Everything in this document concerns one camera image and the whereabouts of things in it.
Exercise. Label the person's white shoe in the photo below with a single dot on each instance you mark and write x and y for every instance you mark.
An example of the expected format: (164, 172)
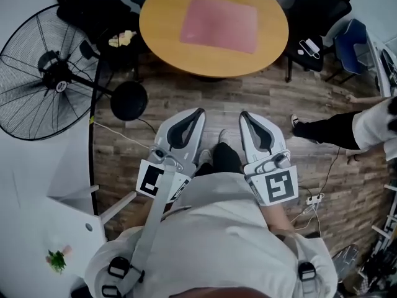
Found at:
(204, 157)
(224, 136)

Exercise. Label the person's black trousers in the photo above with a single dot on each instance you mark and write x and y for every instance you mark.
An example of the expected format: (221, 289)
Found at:
(224, 158)

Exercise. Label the small green potted plant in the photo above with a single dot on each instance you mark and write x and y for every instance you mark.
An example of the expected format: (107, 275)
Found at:
(57, 259)

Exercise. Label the yellow soft toy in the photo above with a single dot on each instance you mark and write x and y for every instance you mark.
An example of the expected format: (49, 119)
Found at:
(122, 38)

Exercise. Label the person's white shirt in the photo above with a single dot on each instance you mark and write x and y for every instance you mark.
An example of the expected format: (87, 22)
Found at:
(217, 228)

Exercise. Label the white desk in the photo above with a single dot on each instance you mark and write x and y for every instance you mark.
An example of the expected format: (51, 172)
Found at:
(37, 197)

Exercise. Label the black patterned board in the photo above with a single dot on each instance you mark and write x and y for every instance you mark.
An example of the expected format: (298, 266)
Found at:
(345, 261)

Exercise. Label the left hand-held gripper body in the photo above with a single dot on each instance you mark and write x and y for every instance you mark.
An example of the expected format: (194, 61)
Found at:
(181, 172)

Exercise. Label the white power bank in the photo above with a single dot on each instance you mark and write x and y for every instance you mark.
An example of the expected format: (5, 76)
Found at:
(312, 46)

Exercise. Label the pink desk mat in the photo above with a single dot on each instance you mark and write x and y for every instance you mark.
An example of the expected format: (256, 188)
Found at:
(218, 23)

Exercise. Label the round wooden table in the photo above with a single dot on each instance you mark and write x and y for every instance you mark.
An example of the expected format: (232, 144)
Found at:
(161, 39)

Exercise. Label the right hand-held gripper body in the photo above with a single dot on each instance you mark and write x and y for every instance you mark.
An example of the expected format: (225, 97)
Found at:
(276, 182)

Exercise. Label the white power strip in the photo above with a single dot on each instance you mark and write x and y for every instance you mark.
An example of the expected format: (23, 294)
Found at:
(315, 198)

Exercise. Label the blue chair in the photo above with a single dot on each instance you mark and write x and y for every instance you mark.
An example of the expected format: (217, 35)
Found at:
(352, 46)

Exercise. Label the person's right forearm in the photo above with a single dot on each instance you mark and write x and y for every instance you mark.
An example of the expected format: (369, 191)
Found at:
(279, 217)

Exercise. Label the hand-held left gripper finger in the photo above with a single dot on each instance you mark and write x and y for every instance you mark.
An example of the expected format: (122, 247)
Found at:
(173, 124)
(196, 141)

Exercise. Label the white metal rack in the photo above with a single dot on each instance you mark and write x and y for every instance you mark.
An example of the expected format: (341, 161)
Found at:
(387, 216)

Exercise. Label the small white charger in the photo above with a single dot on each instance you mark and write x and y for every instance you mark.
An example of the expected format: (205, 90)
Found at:
(301, 52)

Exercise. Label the black office chair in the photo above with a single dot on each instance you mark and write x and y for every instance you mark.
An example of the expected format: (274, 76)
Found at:
(316, 8)
(90, 8)

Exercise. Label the large black floor fan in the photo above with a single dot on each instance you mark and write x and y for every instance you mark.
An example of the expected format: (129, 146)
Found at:
(34, 82)

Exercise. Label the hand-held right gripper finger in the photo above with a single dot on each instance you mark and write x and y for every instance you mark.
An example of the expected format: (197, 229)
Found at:
(273, 133)
(248, 141)

